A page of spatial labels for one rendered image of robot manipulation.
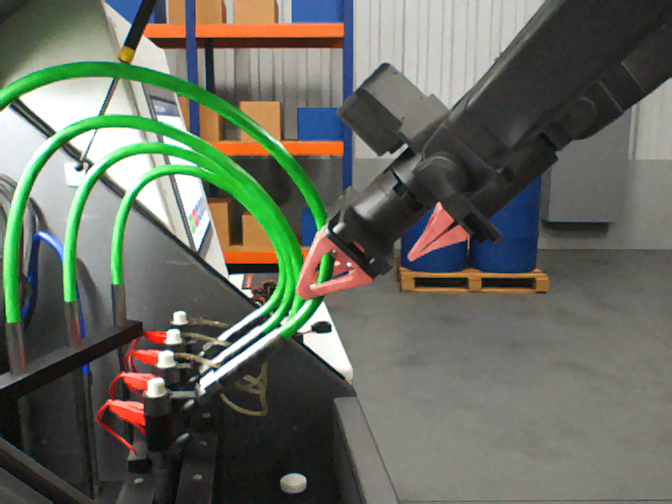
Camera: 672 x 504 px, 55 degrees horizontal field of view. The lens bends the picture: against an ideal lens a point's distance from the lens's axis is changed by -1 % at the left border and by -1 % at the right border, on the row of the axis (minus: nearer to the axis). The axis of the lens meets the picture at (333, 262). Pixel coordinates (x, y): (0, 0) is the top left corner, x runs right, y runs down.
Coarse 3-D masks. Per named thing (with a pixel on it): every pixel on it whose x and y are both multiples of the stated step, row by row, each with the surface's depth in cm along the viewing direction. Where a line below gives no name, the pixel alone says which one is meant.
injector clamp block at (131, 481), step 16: (192, 416) 87; (208, 416) 87; (208, 432) 83; (192, 448) 79; (208, 448) 79; (192, 464) 75; (208, 464) 75; (128, 480) 71; (144, 480) 71; (192, 480) 71; (208, 480) 71; (128, 496) 68; (144, 496) 68; (176, 496) 68; (192, 496) 68; (208, 496) 68
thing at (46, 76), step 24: (48, 72) 57; (72, 72) 57; (96, 72) 57; (120, 72) 57; (144, 72) 58; (0, 96) 57; (192, 96) 59; (216, 96) 59; (240, 120) 60; (264, 144) 61; (288, 168) 61; (312, 192) 62; (312, 312) 65; (288, 336) 65
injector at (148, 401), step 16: (144, 400) 64; (160, 400) 64; (144, 416) 65; (160, 416) 64; (160, 432) 65; (192, 432) 67; (160, 448) 65; (176, 448) 66; (160, 464) 66; (160, 480) 66; (160, 496) 66
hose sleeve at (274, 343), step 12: (264, 336) 65; (276, 336) 64; (252, 348) 65; (264, 348) 64; (276, 348) 65; (240, 360) 65; (252, 360) 65; (216, 372) 65; (228, 372) 64; (240, 372) 65
